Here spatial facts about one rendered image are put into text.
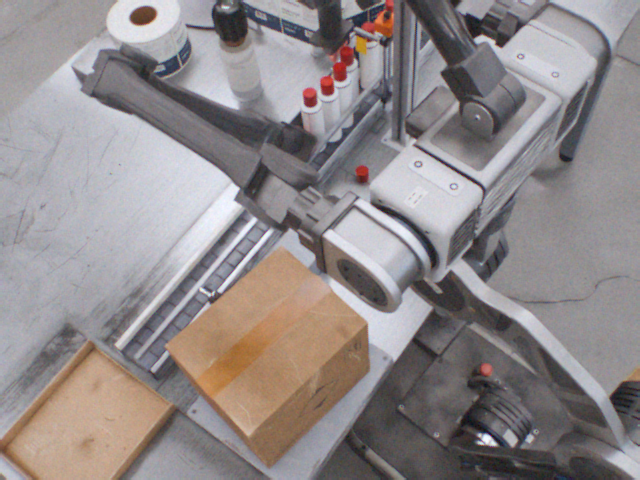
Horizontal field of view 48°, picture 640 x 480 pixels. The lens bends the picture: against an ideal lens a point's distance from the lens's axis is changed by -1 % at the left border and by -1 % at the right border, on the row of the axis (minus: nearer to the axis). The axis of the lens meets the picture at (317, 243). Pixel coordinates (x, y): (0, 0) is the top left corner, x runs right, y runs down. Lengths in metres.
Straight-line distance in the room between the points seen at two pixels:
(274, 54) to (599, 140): 1.50
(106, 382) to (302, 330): 0.55
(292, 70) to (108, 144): 0.54
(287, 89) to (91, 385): 0.91
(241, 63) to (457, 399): 1.14
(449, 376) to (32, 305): 1.19
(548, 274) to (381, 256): 1.78
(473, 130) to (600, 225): 1.84
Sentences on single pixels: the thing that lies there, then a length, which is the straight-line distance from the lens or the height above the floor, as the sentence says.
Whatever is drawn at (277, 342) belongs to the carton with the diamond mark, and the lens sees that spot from 1.33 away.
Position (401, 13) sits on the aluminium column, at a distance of 1.59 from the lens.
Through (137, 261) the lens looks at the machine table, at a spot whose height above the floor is 0.83.
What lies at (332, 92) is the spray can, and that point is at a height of 1.06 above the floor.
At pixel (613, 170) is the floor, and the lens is 3.00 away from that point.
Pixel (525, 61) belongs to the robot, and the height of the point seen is 1.53.
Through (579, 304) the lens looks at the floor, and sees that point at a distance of 2.67.
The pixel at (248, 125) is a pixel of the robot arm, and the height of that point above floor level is 1.21.
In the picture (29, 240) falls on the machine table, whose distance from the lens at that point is 1.96.
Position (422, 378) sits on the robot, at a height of 0.26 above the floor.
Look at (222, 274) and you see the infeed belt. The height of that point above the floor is 0.88.
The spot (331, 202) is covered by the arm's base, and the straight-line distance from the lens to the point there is 1.02.
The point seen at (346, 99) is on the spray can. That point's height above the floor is 0.99.
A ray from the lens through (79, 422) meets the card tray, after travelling 1.70.
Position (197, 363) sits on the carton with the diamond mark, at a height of 1.12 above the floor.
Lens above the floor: 2.34
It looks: 60 degrees down
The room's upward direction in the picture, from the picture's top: 9 degrees counter-clockwise
